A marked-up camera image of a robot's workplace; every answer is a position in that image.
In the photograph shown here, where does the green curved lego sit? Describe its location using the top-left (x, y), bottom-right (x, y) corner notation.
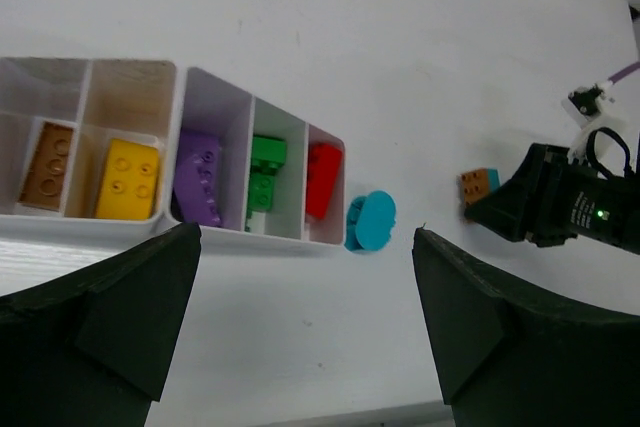
top-left (247, 172), bottom-right (275, 212)

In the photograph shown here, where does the purple lego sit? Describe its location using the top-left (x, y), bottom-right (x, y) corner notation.
top-left (173, 129), bottom-right (222, 227)

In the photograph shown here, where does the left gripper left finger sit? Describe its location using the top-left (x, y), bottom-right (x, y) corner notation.
top-left (1, 223), bottom-right (201, 426)

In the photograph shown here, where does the white divided container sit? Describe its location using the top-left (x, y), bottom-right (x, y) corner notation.
top-left (1, 57), bottom-right (180, 240)
top-left (162, 67), bottom-right (346, 253)

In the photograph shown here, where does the green square lego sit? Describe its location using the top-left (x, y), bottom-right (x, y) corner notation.
top-left (250, 135), bottom-right (287, 176)

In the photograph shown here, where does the yellow lego brick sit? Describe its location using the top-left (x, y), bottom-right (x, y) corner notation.
top-left (94, 138), bottom-right (159, 221)

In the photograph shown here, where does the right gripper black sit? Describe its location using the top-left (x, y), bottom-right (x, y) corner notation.
top-left (464, 143), bottom-right (639, 250)

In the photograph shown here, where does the brown long lego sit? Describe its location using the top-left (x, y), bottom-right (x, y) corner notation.
top-left (19, 122), bottom-right (74, 211)

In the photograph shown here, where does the teal rounded lego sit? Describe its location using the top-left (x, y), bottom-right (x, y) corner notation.
top-left (344, 190), bottom-right (396, 252)

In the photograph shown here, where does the brown teal lego brick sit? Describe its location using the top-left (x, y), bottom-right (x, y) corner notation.
top-left (458, 168), bottom-right (501, 222)

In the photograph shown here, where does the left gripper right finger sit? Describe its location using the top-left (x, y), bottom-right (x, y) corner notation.
top-left (412, 229), bottom-right (639, 426)

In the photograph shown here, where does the red lego brick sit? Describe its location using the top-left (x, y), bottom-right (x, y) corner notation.
top-left (306, 142), bottom-right (343, 220)

